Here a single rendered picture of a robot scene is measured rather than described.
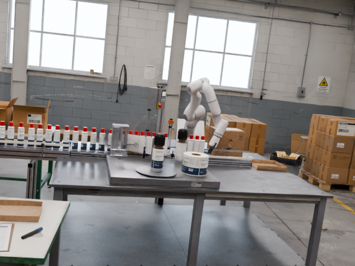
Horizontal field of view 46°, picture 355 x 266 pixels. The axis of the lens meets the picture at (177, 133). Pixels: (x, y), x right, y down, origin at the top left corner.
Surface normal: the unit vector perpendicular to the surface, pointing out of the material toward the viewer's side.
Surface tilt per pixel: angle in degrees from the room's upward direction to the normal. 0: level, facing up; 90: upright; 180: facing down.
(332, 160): 90
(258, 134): 90
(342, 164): 92
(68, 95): 90
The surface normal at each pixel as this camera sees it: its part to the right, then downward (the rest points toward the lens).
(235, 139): 0.25, 0.18
